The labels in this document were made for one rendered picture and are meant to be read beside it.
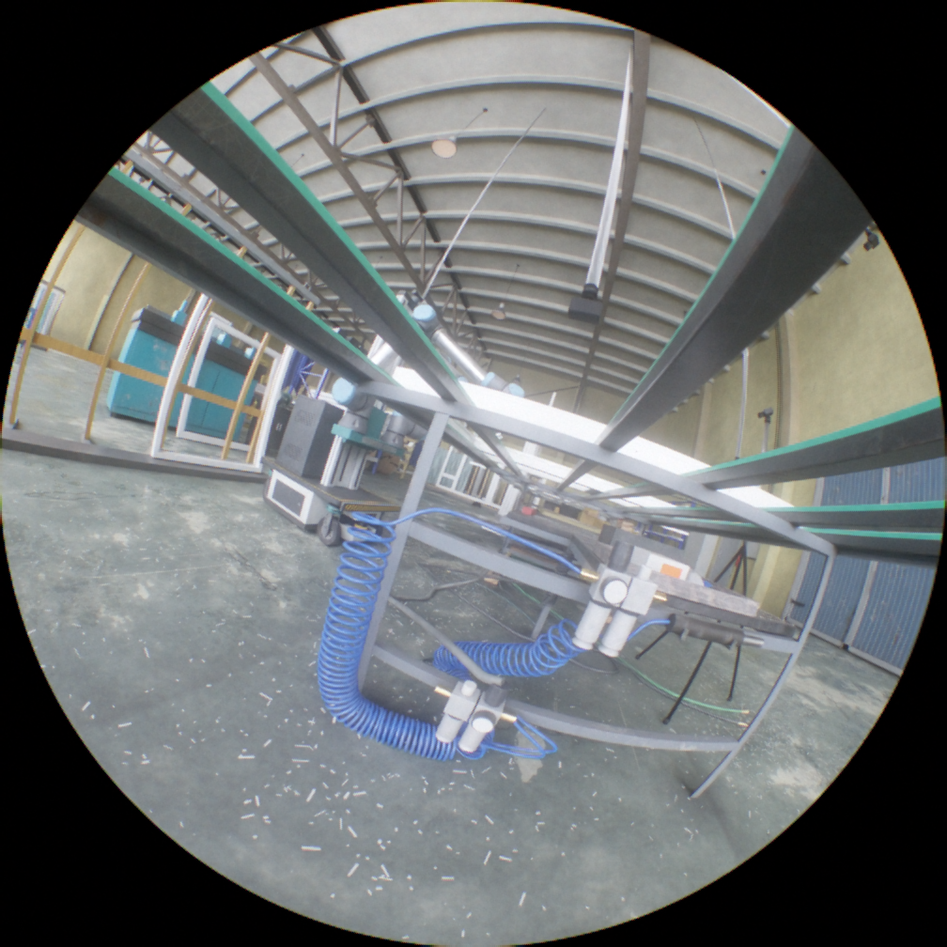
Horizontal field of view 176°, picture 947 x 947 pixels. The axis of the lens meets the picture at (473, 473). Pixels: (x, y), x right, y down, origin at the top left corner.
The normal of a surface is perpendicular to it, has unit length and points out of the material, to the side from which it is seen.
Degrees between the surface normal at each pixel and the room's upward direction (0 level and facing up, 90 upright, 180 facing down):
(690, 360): 180
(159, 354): 90
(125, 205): 90
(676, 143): 180
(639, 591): 90
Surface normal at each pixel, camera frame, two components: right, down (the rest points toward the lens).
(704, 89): -0.33, 0.94
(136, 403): 0.92, 0.32
